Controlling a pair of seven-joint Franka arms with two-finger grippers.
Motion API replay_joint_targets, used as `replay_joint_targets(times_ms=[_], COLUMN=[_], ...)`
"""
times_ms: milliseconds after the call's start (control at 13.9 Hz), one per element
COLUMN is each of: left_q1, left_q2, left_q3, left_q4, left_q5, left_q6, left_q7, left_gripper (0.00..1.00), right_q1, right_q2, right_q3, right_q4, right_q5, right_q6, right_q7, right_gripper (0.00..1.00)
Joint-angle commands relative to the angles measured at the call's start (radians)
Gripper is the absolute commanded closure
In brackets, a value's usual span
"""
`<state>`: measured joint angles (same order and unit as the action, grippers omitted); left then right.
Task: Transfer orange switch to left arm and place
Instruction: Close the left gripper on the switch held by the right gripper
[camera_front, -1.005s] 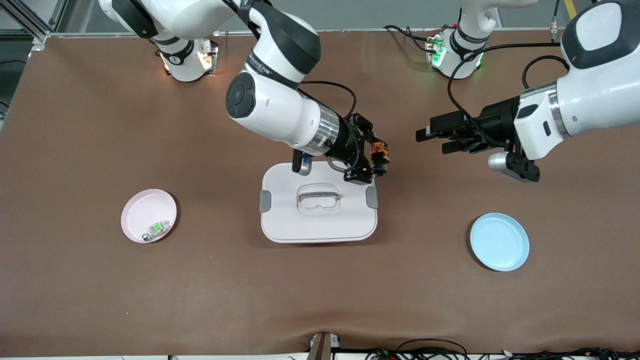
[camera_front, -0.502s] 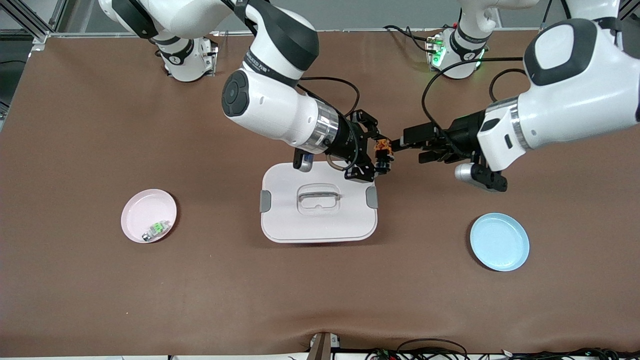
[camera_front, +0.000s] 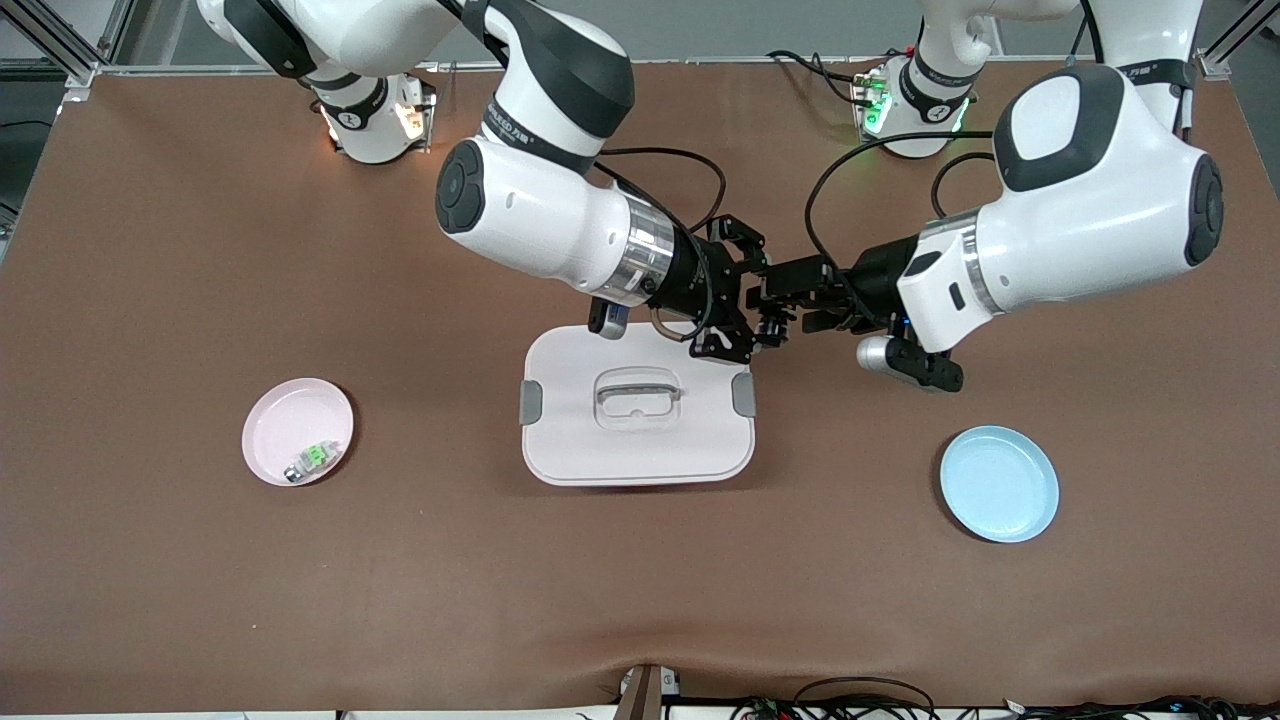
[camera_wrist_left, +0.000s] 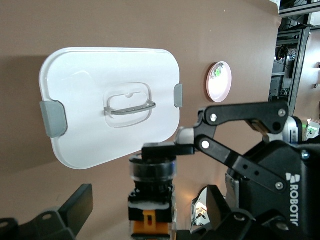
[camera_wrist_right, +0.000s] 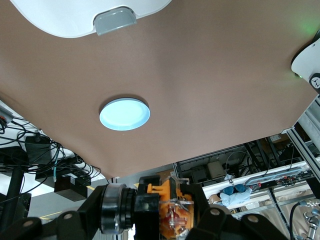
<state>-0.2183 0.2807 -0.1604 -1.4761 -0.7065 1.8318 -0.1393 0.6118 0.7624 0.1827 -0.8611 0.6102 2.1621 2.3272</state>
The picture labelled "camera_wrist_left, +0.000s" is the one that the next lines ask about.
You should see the white lidded storage box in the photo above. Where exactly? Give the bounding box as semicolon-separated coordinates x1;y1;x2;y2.
38;47;183;171

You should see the orange and black push-button switch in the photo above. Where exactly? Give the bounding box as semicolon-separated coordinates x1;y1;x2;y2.
127;153;179;240

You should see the pink round plate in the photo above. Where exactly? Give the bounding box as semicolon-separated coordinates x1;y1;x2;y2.
205;61;233;103

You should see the dark equipment rack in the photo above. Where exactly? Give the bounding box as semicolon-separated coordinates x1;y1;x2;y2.
271;0;320;101

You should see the grey aluminium frame post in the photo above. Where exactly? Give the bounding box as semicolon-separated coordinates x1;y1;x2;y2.
287;13;313;111

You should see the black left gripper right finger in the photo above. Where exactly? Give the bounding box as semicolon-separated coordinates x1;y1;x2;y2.
202;184;309;240

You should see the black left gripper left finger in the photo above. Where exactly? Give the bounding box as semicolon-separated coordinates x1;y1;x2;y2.
0;183;94;240

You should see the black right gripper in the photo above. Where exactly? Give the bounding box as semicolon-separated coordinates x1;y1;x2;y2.
224;138;320;240

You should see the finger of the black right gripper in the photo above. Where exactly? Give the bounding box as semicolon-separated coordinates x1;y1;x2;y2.
129;230;213;240
141;100;290;196

